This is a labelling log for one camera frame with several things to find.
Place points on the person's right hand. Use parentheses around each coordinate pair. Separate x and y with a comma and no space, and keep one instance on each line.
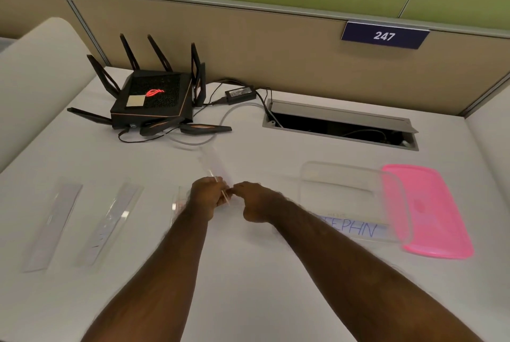
(263,203)

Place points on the person's left hand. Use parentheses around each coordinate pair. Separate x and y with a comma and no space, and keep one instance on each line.
(202,198)

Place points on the person's left fingers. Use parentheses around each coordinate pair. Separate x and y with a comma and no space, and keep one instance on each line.
(221,193)

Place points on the person's right fingers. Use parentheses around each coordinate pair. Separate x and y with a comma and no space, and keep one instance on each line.
(241,189)

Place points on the clear plastic strip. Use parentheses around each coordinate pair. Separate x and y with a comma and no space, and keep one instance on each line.
(54,226)
(226,196)
(109,224)
(179,206)

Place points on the person's right forearm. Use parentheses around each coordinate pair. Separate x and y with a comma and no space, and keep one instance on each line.
(358,282)

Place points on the person's left forearm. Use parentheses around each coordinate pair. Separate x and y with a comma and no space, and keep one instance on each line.
(159,282)

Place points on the black power adapter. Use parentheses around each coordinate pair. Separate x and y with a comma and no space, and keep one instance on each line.
(240,93)

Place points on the clear plastic container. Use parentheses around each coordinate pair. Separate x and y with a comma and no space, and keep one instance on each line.
(342,190)

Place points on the black router with antennas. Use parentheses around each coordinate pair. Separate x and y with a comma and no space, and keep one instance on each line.
(153,100)

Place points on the white handwritten paper label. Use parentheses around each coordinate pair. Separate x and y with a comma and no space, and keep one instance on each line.
(358,229)

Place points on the beige desk partition panel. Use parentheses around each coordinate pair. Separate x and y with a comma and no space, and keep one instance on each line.
(279,47)

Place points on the pink plastic lid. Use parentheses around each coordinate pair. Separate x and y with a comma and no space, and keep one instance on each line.
(432,214)

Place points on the blue number sign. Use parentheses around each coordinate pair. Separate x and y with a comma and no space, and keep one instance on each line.
(385,36)

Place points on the white curved side divider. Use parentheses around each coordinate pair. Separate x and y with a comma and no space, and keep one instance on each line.
(36,83)

